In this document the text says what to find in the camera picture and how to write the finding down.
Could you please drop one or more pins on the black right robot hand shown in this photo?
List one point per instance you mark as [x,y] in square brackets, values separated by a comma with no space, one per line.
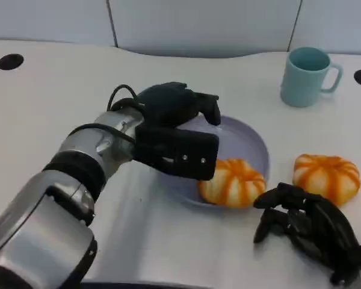
[325,228]

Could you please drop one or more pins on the orange and white bread roll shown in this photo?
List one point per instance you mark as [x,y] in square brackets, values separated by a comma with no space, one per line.
[231,183]
[326,177]

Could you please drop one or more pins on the lilac plate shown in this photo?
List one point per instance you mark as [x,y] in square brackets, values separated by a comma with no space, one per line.
[240,141]

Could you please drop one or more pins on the pale green mug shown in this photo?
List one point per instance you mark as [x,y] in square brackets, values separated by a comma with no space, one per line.
[304,84]

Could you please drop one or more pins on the grey partition panel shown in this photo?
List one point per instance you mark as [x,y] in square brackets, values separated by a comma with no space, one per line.
[204,27]
[334,24]
[48,21]

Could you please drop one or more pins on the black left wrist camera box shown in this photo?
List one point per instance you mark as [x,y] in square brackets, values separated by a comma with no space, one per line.
[180,150]

